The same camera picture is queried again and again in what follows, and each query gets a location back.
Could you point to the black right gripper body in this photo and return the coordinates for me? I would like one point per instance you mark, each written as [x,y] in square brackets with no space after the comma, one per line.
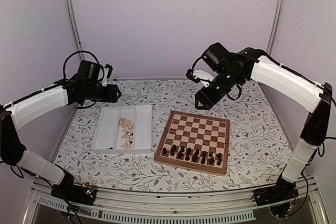
[205,98]

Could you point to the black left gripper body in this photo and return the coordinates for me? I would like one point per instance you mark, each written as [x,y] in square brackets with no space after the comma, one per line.
[109,97]

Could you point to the front aluminium rail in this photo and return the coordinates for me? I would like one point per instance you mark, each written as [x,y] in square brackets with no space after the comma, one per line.
[227,206]

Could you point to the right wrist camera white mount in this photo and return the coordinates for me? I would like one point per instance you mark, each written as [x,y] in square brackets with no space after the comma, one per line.
[198,75]

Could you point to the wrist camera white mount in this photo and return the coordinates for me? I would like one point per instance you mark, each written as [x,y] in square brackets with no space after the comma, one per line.
[107,69]
[198,75]

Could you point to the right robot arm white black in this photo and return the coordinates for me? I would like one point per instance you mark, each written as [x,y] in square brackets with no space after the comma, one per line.
[233,69]

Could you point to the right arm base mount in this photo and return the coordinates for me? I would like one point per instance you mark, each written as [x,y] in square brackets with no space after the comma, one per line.
[281,191]

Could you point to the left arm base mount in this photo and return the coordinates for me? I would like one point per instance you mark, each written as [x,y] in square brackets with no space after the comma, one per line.
[68,191]

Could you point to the pile of light chess pieces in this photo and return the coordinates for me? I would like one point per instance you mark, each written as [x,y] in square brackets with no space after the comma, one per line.
[127,127]

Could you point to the white plastic compartment tray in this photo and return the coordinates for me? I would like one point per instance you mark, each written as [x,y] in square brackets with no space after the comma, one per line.
[108,132]

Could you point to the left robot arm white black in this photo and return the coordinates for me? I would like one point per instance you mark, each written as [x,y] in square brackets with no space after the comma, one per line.
[88,84]

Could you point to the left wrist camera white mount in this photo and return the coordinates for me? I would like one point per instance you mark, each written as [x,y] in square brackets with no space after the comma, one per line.
[107,69]

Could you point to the dark knight chess piece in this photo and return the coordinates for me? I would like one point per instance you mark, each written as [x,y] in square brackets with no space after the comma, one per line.
[211,161]

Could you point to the left aluminium frame post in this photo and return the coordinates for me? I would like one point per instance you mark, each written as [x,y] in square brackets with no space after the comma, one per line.
[73,24]

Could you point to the dark rook chess piece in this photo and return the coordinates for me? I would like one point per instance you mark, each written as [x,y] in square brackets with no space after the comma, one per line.
[219,162]

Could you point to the floral patterned table cloth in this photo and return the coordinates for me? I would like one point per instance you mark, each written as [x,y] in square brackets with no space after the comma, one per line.
[258,151]

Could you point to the wooden chess board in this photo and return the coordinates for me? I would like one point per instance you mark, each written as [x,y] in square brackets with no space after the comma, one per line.
[197,132]

